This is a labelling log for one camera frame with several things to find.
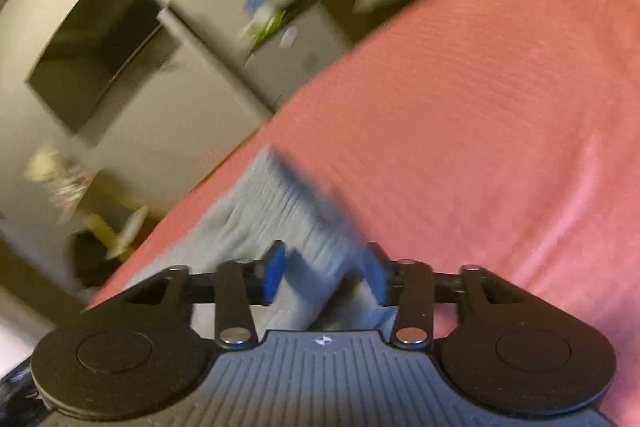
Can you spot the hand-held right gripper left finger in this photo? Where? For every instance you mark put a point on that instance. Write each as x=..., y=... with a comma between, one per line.
x=274, y=273

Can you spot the dark round object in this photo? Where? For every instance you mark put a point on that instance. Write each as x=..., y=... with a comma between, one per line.
x=92, y=262

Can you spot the grey sock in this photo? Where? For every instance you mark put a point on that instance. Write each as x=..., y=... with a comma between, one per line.
x=285, y=207

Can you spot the white cabinet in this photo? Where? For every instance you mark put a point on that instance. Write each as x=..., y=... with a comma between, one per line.
x=175, y=117

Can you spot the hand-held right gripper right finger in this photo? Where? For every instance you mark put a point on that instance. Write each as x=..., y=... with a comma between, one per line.
x=374, y=278

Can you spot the green item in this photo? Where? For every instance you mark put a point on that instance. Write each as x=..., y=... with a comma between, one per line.
x=267, y=29

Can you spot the yellow side table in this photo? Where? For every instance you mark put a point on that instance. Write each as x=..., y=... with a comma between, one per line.
x=100, y=217

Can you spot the black wall television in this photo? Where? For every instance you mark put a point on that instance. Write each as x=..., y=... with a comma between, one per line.
x=95, y=52

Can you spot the pink bedspread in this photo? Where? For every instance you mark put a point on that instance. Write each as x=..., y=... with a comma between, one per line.
x=475, y=132

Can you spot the small grey fridge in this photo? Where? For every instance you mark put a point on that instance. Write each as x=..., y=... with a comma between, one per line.
x=300, y=57

